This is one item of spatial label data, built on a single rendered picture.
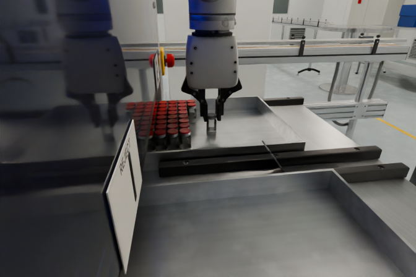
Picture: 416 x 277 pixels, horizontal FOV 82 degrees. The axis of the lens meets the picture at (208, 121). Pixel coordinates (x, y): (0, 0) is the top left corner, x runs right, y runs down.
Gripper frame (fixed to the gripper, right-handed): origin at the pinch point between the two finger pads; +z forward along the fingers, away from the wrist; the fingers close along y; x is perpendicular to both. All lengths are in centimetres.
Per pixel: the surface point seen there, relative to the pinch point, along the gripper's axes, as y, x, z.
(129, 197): 10.6, 33.5, -7.8
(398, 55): -133, -91, 6
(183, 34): -1, -152, -3
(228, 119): -5.4, -6.9, 5.6
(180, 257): 7.7, 28.5, 5.6
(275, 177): -6.3, 20.1, 2.7
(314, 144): -20.2, 7.4, 5.9
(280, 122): -14.9, 1.9, 3.0
